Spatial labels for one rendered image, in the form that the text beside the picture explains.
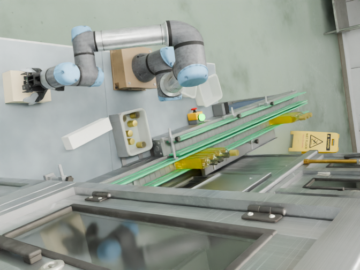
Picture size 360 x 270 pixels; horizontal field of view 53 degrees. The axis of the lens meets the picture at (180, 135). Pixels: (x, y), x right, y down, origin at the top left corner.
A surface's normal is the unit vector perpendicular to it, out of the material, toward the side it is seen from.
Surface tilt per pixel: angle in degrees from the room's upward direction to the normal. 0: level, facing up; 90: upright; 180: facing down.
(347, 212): 90
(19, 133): 0
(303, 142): 76
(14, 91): 0
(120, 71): 90
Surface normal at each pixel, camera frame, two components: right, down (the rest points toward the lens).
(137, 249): -0.19, -0.97
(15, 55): 0.74, -0.05
